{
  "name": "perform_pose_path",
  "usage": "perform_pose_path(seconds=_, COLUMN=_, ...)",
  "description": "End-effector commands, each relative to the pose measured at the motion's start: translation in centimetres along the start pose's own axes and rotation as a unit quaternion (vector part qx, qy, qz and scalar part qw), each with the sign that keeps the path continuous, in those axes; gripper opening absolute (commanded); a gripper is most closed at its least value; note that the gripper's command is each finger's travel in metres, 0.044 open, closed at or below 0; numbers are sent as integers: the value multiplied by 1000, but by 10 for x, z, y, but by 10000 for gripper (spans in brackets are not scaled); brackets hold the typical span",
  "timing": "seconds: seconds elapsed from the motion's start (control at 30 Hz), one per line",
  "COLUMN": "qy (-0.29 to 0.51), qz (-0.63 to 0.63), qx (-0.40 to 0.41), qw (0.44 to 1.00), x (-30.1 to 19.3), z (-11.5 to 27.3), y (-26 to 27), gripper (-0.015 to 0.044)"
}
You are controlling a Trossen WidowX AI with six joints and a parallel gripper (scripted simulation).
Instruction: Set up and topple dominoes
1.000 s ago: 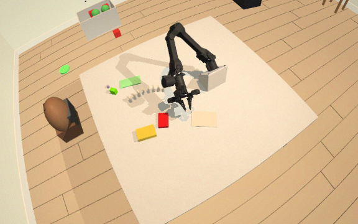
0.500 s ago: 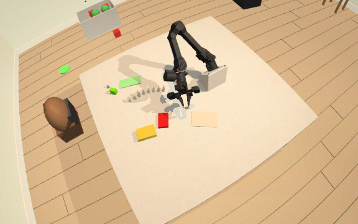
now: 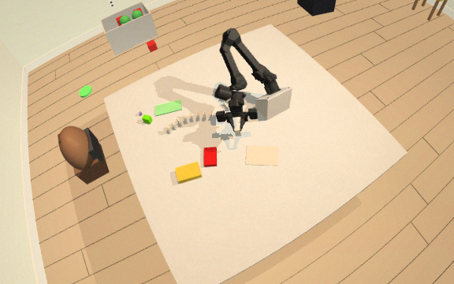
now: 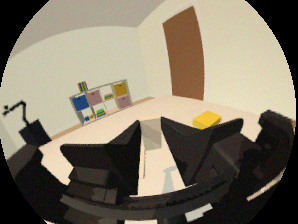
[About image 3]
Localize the small green block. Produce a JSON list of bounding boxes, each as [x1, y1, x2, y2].
[[142, 114, 153, 124]]

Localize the red rectangular block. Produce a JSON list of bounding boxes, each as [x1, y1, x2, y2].
[[204, 147, 217, 167]]

